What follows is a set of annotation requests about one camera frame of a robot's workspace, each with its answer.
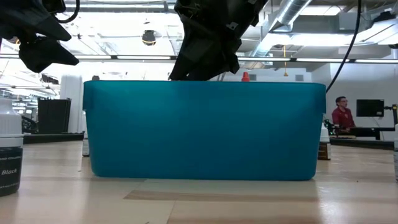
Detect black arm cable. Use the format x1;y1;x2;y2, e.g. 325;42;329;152
325;0;363;94
54;0;81;24

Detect long ceiling light strip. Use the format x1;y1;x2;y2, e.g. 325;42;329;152
0;54;398;63

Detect small black food coloring bottle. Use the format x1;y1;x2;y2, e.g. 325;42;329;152
0;97;25;198

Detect yellow hanging pendant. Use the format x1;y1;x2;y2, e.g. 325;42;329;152
282;45;289;78

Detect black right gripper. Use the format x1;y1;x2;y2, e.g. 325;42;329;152
169;0;268;81

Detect small brown food coloring bottle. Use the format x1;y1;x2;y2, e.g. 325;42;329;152
317;123;332;161

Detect black cabinet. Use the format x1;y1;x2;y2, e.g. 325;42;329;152
37;97;72;134

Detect white column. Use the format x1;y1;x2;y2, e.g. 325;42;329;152
59;73;84;134

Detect black wall-mounted screen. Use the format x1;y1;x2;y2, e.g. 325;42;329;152
356;99;385;118

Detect slanted silver air duct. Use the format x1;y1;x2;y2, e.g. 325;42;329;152
242;0;313;58

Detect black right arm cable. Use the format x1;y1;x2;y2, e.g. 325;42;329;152
325;0;363;94

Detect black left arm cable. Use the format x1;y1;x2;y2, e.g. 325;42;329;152
54;0;81;24

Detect person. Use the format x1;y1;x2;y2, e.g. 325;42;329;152
331;96;356;134

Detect teal plastic bin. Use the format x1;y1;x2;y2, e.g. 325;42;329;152
82;80;327;182

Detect black desk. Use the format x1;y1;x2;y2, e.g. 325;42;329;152
351;126;397;141

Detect round black ceiling lamp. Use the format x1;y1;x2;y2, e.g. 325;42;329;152
142;29;157;47

